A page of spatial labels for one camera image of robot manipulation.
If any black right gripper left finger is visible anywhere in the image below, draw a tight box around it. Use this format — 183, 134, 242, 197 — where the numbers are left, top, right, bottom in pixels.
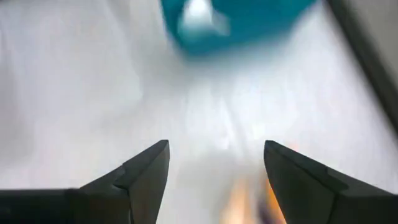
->
70, 139, 170, 224

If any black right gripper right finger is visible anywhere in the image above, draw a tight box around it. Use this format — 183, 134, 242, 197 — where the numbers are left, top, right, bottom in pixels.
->
264, 139, 398, 224

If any orange mango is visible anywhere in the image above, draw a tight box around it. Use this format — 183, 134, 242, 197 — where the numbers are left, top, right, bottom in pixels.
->
220, 177, 287, 224

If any teal plastic basket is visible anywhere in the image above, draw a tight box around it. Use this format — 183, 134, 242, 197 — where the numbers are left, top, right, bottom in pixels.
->
160, 0, 318, 57

